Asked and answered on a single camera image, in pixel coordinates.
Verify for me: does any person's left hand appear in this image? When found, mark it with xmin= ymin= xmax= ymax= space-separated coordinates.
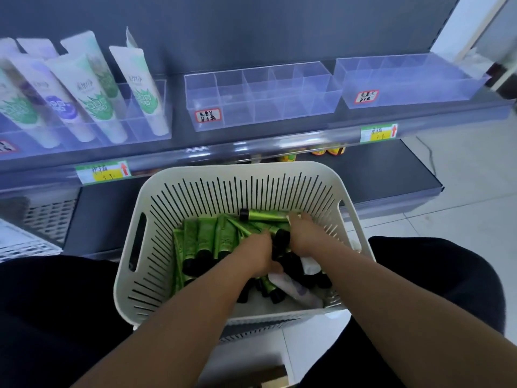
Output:
xmin=230 ymin=231 xmax=284 ymax=279

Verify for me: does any person's right leg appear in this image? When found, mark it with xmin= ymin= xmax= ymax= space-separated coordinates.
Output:
xmin=301 ymin=236 xmax=506 ymax=388

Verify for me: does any grey shelf back panel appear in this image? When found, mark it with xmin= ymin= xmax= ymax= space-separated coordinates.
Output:
xmin=0 ymin=0 xmax=463 ymax=83

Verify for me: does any person's left forearm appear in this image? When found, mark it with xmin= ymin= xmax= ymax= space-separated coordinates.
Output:
xmin=73 ymin=254 xmax=283 ymax=388

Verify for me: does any person's right hand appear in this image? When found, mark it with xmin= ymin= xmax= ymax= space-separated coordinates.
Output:
xmin=288 ymin=213 xmax=336 ymax=257

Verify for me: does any pile of green black-capped tubes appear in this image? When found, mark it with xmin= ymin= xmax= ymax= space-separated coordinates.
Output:
xmin=172 ymin=209 xmax=334 ymax=305

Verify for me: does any clear plastic price rail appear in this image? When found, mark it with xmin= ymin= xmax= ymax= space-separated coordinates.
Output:
xmin=0 ymin=102 xmax=515 ymax=194

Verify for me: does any black shelf board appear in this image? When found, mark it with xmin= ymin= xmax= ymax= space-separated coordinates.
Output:
xmin=62 ymin=139 xmax=445 ymax=257

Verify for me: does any green yellow price tag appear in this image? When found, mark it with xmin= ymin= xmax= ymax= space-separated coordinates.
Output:
xmin=360 ymin=123 xmax=399 ymax=144
xmin=75 ymin=160 xmax=132 ymax=185

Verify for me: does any white lavender tube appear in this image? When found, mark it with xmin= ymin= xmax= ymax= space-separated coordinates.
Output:
xmin=268 ymin=256 xmax=324 ymax=310

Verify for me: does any row of white cream tubes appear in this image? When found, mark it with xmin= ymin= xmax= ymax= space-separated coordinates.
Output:
xmin=0 ymin=27 xmax=170 ymax=150

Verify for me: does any person's left leg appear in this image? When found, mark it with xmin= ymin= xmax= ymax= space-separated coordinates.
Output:
xmin=0 ymin=254 xmax=135 ymax=388

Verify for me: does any white wire crate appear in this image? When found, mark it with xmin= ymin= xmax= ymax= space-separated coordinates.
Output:
xmin=0 ymin=217 xmax=63 ymax=263

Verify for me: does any grey metal shelf board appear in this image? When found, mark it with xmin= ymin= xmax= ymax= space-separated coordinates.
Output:
xmin=0 ymin=72 xmax=515 ymax=174

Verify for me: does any thin grey floor cable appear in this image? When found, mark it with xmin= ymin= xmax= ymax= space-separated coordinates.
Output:
xmin=415 ymin=136 xmax=438 ymax=178

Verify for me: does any white perforated panel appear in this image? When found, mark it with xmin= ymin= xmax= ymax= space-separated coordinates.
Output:
xmin=22 ymin=198 xmax=78 ymax=245

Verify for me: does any person's leg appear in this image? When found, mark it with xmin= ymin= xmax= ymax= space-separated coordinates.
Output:
xmin=301 ymin=236 xmax=506 ymax=388
xmin=0 ymin=254 xmax=135 ymax=388

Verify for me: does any white slotted plastic basket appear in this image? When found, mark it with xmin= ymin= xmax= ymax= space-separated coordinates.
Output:
xmin=113 ymin=161 xmax=376 ymax=344

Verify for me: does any clear acrylic divided organiser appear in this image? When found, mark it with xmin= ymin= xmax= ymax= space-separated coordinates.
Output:
xmin=0 ymin=78 xmax=173 ymax=162
xmin=334 ymin=53 xmax=491 ymax=109
xmin=184 ymin=61 xmax=343 ymax=132

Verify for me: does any person's right forearm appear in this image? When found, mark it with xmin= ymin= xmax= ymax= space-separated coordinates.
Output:
xmin=307 ymin=237 xmax=517 ymax=388

